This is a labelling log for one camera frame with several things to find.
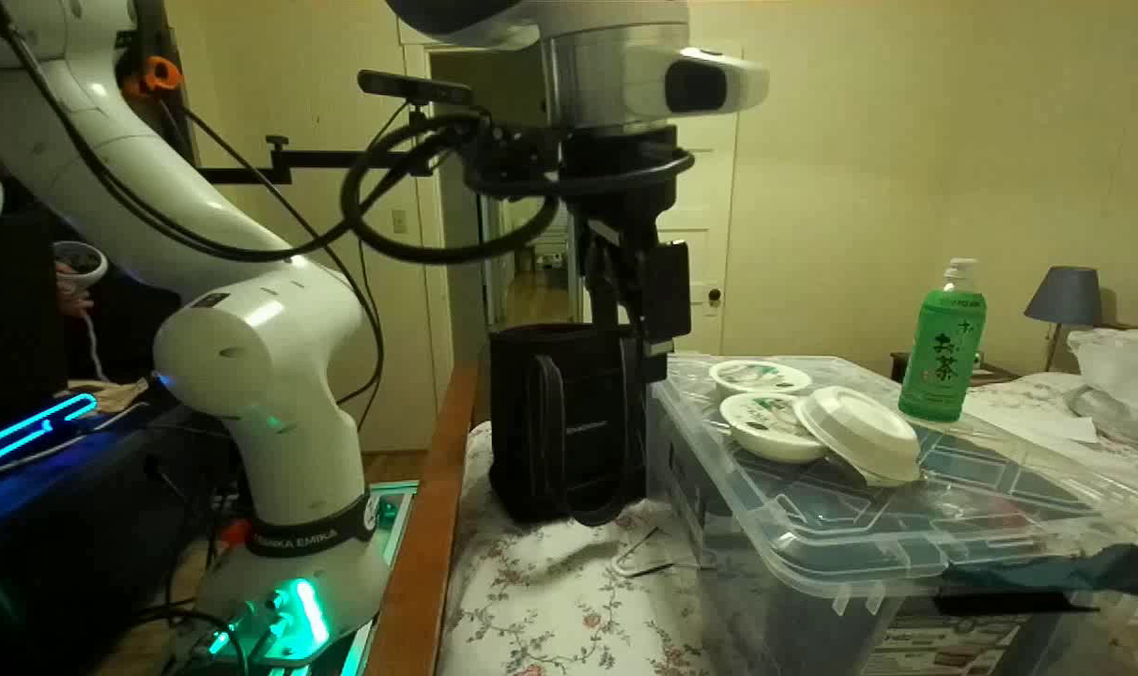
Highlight dark teal cloth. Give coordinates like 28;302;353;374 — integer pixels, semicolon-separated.
937;541;1138;600

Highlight wooden bed rail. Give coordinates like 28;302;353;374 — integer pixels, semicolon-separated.
365;362;486;676

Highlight green tea bottle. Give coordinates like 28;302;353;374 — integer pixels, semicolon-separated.
897;254;992;423

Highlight blue led light strip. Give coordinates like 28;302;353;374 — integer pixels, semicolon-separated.
0;392;104;478

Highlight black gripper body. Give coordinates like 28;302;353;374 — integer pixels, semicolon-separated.
564;123;699;351

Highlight orange cable clip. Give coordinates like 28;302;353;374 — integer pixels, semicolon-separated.
131;48;183;103

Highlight floral bed sheet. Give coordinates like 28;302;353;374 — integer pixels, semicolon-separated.
435;353;1138;676

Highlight black monitor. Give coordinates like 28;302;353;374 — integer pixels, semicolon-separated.
0;212;69;435

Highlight grey shade table lamp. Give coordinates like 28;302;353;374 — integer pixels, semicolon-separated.
1021;262;1110;374

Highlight white panel door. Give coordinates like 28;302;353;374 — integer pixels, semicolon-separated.
658;110;747;362

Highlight small floral bowl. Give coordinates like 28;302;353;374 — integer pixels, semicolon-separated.
706;357;817;399
716;392;827;471

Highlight white ring controller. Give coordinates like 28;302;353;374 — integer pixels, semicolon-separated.
50;237;113;292

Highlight clear plastic storage box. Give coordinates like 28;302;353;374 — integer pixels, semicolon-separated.
645;351;1138;676

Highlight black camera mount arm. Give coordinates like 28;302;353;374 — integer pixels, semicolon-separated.
203;129;421;189

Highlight black fabric bag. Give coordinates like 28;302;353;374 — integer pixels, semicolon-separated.
486;319;658;531

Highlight teal lit robot base plate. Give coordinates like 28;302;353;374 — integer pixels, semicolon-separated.
168;481;421;676

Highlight black stereo camera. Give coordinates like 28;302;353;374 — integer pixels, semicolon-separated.
353;66;482;110

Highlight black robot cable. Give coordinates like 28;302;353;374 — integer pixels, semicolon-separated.
0;0;699;435

